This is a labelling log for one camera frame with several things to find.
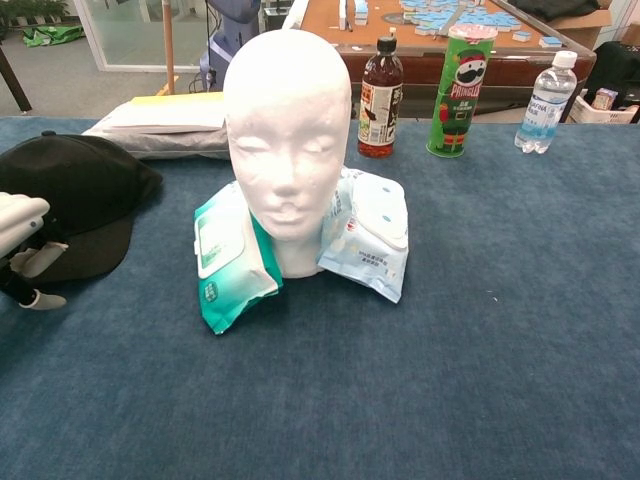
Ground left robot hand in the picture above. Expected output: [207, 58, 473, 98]
[0, 192, 69, 311]

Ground black baseball cap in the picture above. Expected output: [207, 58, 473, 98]
[0, 130, 164, 285]

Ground white foam mannequin head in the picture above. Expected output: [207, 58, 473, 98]
[222, 28, 353, 278]

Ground grey plastic bag with papers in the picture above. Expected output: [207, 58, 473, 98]
[82, 91, 231, 161]

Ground green bag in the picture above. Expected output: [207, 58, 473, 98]
[22, 24, 86, 49]

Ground green potted plants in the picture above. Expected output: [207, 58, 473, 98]
[0, 0, 71, 27]

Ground green wet wipes pack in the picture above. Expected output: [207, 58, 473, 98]
[193, 180, 285, 336]

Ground wooden pole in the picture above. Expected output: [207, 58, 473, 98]
[162, 0, 177, 96]

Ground blue grey machine base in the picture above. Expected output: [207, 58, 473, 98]
[199, 0, 261, 92]

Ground light blue wet wipes pack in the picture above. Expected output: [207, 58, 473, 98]
[316, 167, 410, 305]

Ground dark sauce bottle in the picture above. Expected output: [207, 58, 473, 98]
[357, 35, 404, 160]

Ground blue carpet table mat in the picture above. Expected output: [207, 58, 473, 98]
[0, 117, 640, 480]

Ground green Pringles can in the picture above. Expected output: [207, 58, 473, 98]
[425, 23, 499, 159]

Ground brown mahjong table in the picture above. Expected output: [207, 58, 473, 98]
[282, 0, 597, 120]

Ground clear water bottle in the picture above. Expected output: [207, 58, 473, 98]
[514, 50, 579, 155]

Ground white plastic basket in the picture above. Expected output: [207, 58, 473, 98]
[567, 94, 640, 125]

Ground open cardboard box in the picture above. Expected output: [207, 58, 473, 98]
[504, 0, 614, 32]

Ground black bag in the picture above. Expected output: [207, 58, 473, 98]
[564, 40, 640, 124]

